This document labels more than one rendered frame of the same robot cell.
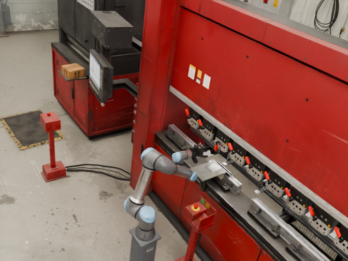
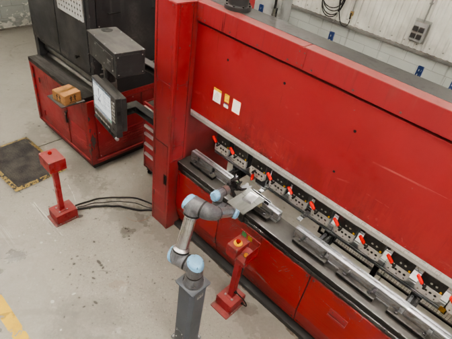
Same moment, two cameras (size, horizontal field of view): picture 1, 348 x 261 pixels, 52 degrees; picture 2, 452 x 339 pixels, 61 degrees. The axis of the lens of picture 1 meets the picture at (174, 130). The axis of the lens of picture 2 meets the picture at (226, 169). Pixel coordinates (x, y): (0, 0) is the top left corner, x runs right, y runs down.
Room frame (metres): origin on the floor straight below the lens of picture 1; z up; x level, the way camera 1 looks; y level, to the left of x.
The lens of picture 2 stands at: (0.22, 0.34, 3.08)
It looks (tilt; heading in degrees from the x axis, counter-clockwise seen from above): 38 degrees down; 348
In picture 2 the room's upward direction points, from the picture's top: 10 degrees clockwise
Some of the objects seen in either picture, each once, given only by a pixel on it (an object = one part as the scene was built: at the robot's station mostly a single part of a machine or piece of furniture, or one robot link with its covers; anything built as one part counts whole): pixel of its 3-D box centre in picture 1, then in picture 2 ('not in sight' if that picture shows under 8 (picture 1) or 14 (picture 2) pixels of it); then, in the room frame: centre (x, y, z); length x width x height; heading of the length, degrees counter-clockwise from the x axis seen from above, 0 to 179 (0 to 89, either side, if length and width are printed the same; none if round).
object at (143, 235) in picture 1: (145, 229); (194, 277); (1.84, 0.09, 0.82); 0.15 x 0.15 x 0.10
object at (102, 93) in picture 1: (101, 75); (110, 105); (3.10, 0.77, 1.42); 0.45 x 0.12 x 0.36; 31
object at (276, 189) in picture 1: (278, 182); (324, 210); (2.08, -0.82, 1.26); 0.15 x 0.09 x 0.17; 39
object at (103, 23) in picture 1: (109, 62); (117, 89); (3.19, 0.72, 1.53); 0.51 x 0.25 x 0.85; 31
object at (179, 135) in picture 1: (184, 140); (211, 167); (2.95, -0.11, 0.92); 0.50 x 0.06 x 0.10; 39
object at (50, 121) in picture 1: (52, 146); (57, 187); (3.20, 1.34, 0.41); 0.25 x 0.20 x 0.83; 129
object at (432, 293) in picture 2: not in sight; (432, 284); (1.45, -1.32, 1.26); 0.15 x 0.09 x 0.17; 39
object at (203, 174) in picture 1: (208, 170); (245, 201); (2.43, -0.34, 1.00); 0.26 x 0.18 x 0.01; 129
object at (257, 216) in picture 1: (263, 222); (309, 249); (2.02, -0.79, 0.89); 0.30 x 0.05 x 0.03; 39
